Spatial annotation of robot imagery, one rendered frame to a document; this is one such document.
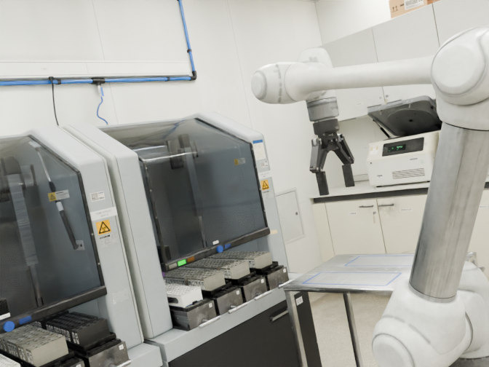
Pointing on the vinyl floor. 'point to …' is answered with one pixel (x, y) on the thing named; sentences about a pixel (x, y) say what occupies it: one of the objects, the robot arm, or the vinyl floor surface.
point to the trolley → (351, 286)
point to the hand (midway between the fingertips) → (337, 187)
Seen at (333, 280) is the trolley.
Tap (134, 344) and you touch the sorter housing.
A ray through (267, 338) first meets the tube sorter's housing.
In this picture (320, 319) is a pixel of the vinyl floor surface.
